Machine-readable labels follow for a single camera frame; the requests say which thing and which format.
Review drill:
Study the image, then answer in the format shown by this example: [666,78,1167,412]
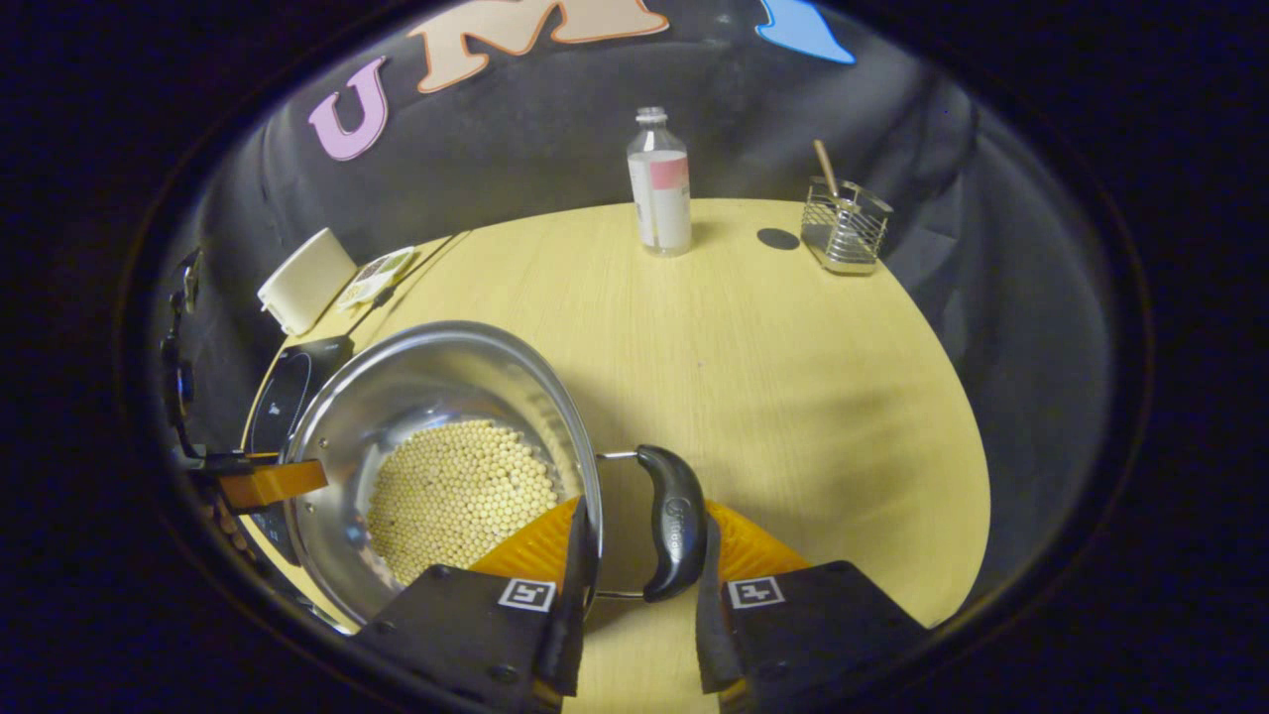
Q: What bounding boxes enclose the small white dish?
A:
[334,245,418,311]

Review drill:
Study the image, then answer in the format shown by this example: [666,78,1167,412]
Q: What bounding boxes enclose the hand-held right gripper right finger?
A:
[695,501,933,714]

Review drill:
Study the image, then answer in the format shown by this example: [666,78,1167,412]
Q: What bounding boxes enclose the wooden stick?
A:
[812,138,843,201]

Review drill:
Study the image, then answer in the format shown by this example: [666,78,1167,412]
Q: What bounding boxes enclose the clear bottle with pink label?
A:
[626,105,694,260]

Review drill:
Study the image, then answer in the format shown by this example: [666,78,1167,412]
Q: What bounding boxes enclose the black induction cooktop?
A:
[242,334,355,568]

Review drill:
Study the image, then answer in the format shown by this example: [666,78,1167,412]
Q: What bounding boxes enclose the wire mesh holder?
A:
[800,176,894,278]

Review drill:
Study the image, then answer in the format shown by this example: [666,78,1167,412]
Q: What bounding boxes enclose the steel pot with black handles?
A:
[281,319,711,628]

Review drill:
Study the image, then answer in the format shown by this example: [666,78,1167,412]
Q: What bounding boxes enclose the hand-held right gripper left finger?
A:
[352,496,602,714]

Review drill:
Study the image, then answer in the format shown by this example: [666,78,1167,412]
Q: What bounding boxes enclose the pile of yellow beans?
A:
[366,417,562,587]

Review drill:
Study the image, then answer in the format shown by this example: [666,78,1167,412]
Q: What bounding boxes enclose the white toaster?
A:
[257,227,359,337]

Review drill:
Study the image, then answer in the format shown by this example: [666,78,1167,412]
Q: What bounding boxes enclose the black power cable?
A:
[345,231,473,340]

